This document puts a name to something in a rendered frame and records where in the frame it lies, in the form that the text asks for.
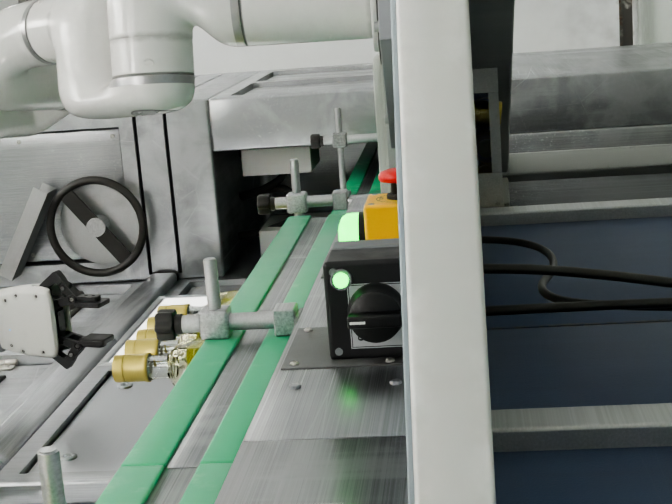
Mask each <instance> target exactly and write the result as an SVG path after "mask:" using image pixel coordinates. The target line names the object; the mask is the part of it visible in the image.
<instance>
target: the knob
mask: <svg viewBox="0 0 672 504"><path fill-rule="evenodd" d="M347 327H348V329H352V330H353V331H354V333H355V334H356V335H357V336H358V337H360V338H361V339H363V340H365V341H367V342H371V343H381V342H385V341H387V340H389V339H391V338H392V337H393V336H394V335H396V333H397V332H398V331H399V330H400V329H401V327H402V312H401V295H400V293H399V292H398V291H397V290H395V289H394V288H393V287H391V286H389V285H387V284H383V283H370V284H366V285H364V286H362V287H360V288H359V289H358V290H357V291H355V293H354V294H353V295H352V297H351V299H350V301H349V304H348V317H347Z"/></svg>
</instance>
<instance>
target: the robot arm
mask: <svg viewBox="0 0 672 504"><path fill-rule="evenodd" d="M376 21H377V15H376V0H31V1H27V2H24V3H20V4H17V5H14V6H11V7H8V8H5V9H3V10H1V11H0V139H2V138H15V137H29V136H33V135H36V134H38V133H41V132H42V131H44V130H46V129H48V128H49V127H51V126H52V125H54V124H55V123H57V122H58V121H60V120H61V119H63V118H64V117H66V116H67V115H69V114H70V113H71V114H73V115H75V116H77V117H81V118H86V119H115V118H126V117H136V116H147V115H158V114H165V113H173V112H175V111H178V110H180V109H182V108H184V107H186V106H187V105H188V104H189V103H190V102H191V101H192V99H193V97H194V92H195V71H194V56H193V40H192V39H193V28H194V27H195V26H198V27H200V28H201V29H203V30H204V31H205V32H207V33H208V34H209V35H210V36H211V37H213V38H214V39H216V40H217V41H219V42H220V43H222V44H225V45H228V46H233V47H248V46H264V45H279V44H294V43H310V42H325V41H340V40H356V39H371V38H373V45H374V51H375V52H379V48H378V32H374V22H376ZM109 302H110V298H102V297H101V295H100V294H84V292H83V291H79V290H78V289H77V288H76V287H75V286H74V285H73V284H72V283H71V282H69V281H68V280H67V278H66V277H65V276H64V274H63V273H62V272H61V271H60V270H56V271H54V272H52V273H51V274H50V275H49V276H48V277H47V278H46V279H45V280H44V281H43V282H42V283H40V284H28V285H19V286H13V287H8V288H4V289H1V290H0V352H4V351H6V350H9V351H12V352H16V353H20V354H25V355H31V356H38V357H48V358H53V359H54V360H55V361H56V362H58V363H59V364H60V365H61V366H63V367H64V368H65V369H69V368H70V367H72V366H73V365H74V363H75V361H76V360H77V357H78V356H79V355H80V354H81V352H82V351H83V350H84V349H85V348H86V347H91V348H102V347H105V346H106V345H107V343H108V342H110V341H112V340H114V335H113V334H98V333H91V334H89V335H87V336H83V335H80V334H77V333H74V332H72V325H71V317H70V309H69V305H70V304H74V305H75V306H76V307H77V308H100V307H102V306H104V305H106V304H108V303H109ZM70 348H71V349H70ZM5 349H6V350H5ZM67 349H70V351H69V352H68V355H66V354H65V353H64V352H62V350H67Z"/></svg>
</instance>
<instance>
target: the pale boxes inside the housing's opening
mask: <svg viewBox="0 0 672 504"><path fill-rule="evenodd" d="M290 159H298V162H299V173H310V172H312V171H313V170H314V168H315V167H316V165H317V164H318V163H319V161H320V156H319V149H312V148H311V146H302V147H286V148H270V149H254V150H241V161H242V171H243V176H260V175H277V174H291V171H290ZM329 214H331V212H326V213H308V214H303V216H305V215H311V217H312V218H317V217H328V215H329ZM289 216H290V215H273V216H270V218H269V219H268V220H267V222H266V223H265V224H264V226H263V227H262V228H261V230H260V231H259V240H260V251H261V257H262V255H263V254H264V252H265V251H266V249H267V248H268V247H269V245H270V244H271V242H272V241H273V239H274V238H275V236H276V235H277V233H278V232H279V230H280V229H281V227H268V226H270V225H273V224H276V223H279V222H281V221H283V220H285V219H287V218H288V217H289Z"/></svg>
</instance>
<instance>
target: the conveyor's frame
mask: <svg viewBox="0 0 672 504"><path fill-rule="evenodd" d="M322 273H323V265H322V267H321V269H320V271H319V273H318V276H317V278H316V280H315V282H314V284H313V287H312V289H311V291H310V293H309V296H308V298H307V300H306V302H305V304H304V307H303V308H304V309H303V311H302V313H301V315H300V318H299V320H298V322H297V324H295V326H294V329H293V331H292V333H291V335H290V337H289V340H288V342H287V344H286V346H285V349H284V351H283V353H282V355H281V357H280V360H279V362H278V364H277V366H276V368H275V371H274V373H273V375H272V377H271V379H270V382H269V384H268V386H267V388H266V390H265V393H264V395H263V397H262V399H261V402H260V404H259V406H258V408H257V410H256V413H255V415H254V417H253V419H252V421H251V424H250V426H249V428H248V430H247V432H246V435H245V437H244V439H243V441H242V443H241V446H240V448H239V450H238V452H237V454H236V457H235V459H234V461H233V463H232V466H231V468H230V470H229V472H228V474H227V477H226V479H225V481H224V483H223V485H222V488H221V490H220V492H219V494H218V496H217V499H216V501H215V503H214V504H408V477H407V450H406V422H405V395H404V367H403V365H392V366H368V367H345V368H322V369H298V370H280V369H281V366H282V364H283V362H284V359H285V357H286V355H287V353H288V350H289V348H290V346H291V344H292V341H293V339H294V337H295V335H296V332H297V330H298V328H307V327H310V328H314V327H328V326H327V314H326V301H325V289H324V278H323V279H321V275H322Z"/></svg>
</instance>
